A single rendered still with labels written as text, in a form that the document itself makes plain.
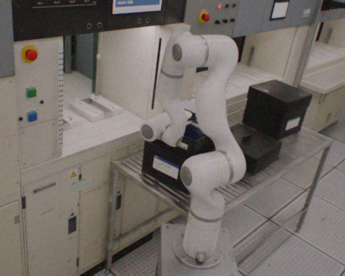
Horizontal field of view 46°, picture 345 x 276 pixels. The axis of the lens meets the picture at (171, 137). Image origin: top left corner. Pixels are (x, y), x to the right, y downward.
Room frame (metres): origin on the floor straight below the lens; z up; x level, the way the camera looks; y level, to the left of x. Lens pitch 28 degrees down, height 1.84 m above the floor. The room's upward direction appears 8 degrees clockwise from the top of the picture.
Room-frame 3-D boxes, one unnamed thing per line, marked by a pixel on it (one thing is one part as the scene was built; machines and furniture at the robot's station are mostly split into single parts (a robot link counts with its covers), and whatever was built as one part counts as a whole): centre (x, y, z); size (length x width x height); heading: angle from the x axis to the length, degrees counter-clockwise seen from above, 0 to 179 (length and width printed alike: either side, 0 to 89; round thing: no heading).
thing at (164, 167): (1.68, -0.06, 0.85); 0.28 x 0.28 x 0.17; 59
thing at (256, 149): (1.94, -0.40, 0.83); 0.29 x 0.29 x 0.13; 53
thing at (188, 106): (1.68, -0.06, 0.96); 0.24 x 0.20 x 0.32; 59
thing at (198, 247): (1.16, -0.16, 0.85); 0.19 x 0.19 x 0.18
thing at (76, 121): (1.79, 0.60, 0.89); 0.22 x 0.21 x 0.04; 51
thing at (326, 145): (2.00, -0.37, 0.38); 1.30 x 0.60 x 0.76; 141
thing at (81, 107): (2.00, 0.43, 0.89); 0.22 x 0.21 x 0.04; 51
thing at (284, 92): (2.37, -0.62, 0.89); 0.29 x 0.29 x 0.25; 46
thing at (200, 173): (1.14, -0.13, 1.07); 0.19 x 0.12 x 0.24; 125
